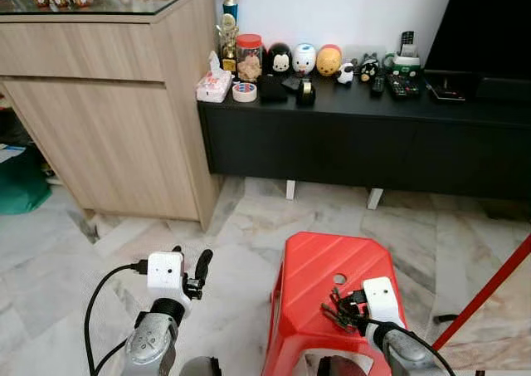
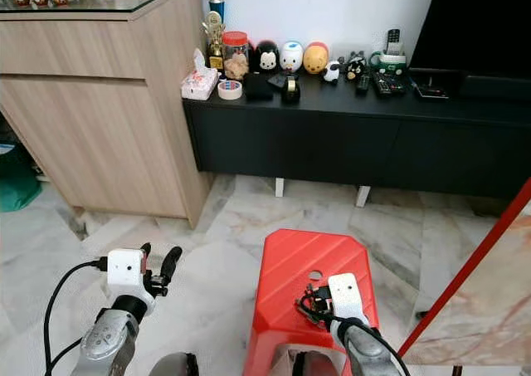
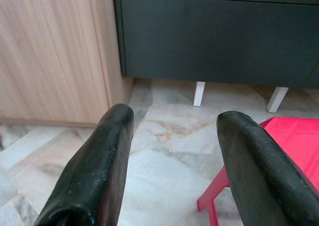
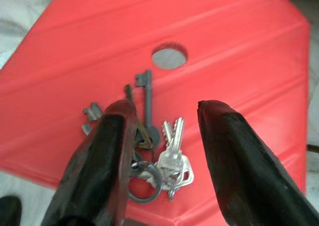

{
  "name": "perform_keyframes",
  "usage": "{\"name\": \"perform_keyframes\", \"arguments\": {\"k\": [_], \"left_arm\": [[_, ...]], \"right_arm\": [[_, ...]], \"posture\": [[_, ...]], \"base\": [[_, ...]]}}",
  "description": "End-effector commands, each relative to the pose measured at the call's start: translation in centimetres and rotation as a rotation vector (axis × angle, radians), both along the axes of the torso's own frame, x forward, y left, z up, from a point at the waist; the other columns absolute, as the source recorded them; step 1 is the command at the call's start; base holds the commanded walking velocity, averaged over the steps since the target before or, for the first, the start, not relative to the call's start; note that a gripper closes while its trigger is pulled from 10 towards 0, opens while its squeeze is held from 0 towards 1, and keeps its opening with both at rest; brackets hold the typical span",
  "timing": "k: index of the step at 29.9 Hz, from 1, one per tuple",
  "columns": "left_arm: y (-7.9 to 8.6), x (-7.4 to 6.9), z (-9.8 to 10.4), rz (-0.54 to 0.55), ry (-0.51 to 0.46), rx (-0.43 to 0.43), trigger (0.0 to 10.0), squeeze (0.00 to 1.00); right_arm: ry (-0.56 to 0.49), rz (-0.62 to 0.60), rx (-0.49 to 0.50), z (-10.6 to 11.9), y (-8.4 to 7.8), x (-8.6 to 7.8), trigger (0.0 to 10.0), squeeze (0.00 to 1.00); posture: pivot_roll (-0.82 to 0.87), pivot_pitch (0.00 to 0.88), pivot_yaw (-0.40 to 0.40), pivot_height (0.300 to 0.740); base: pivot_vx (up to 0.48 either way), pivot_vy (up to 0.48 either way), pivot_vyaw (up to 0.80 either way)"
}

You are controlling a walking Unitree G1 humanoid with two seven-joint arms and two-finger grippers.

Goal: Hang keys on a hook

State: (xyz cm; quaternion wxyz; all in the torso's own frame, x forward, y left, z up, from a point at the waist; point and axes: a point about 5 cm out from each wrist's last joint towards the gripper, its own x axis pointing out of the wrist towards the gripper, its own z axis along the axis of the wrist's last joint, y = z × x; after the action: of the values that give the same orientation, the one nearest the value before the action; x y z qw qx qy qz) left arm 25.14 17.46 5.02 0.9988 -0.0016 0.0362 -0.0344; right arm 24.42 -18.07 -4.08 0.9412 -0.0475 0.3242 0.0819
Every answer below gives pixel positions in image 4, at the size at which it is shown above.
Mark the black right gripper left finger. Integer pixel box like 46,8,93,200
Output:
41,99,138,226

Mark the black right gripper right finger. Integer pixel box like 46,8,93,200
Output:
196,100,319,226

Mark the black robot foot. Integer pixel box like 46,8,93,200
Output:
0,195,22,226

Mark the dark key bunch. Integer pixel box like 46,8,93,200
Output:
81,69,162,204

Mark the red plastic stool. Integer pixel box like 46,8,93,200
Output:
0,0,311,226

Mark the silver key bunch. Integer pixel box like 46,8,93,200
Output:
149,117,195,202

